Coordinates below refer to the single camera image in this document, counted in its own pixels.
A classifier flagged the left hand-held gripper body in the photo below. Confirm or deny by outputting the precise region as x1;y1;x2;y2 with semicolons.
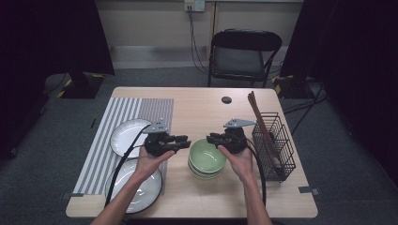
142;121;176;158

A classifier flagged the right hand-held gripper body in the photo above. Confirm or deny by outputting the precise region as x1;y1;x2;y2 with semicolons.
220;117;257;155

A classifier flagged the white plate with black rim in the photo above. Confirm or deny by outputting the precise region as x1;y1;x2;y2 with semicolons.
110;118;154;158
104;157;163;215

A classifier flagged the black wire cutlery basket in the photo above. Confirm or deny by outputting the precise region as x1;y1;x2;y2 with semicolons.
252;112;297;183

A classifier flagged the person's left hand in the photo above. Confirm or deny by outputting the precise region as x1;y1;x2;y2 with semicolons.
135;145;176;183

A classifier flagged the person's right hand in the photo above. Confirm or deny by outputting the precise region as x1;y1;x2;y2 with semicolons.
217;144;254;184

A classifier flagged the grey striped placemat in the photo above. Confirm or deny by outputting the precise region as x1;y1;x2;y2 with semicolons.
72;97;175;195

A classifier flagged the black folding chair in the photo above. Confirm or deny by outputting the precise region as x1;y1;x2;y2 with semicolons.
207;28;283;89

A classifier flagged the dark curtain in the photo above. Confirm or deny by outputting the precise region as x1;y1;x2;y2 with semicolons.
280;0;398;186
0;0;115;158

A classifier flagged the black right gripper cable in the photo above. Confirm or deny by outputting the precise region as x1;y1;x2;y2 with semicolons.
245;144;268;207

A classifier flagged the black floor cable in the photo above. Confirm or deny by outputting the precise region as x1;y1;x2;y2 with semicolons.
290;83;327;135
283;93;328;115

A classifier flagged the black wall cable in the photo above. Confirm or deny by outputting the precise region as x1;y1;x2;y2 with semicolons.
187;8;210;75
188;8;210;75

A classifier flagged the white wall socket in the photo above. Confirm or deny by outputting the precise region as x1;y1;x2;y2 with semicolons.
183;0;206;13

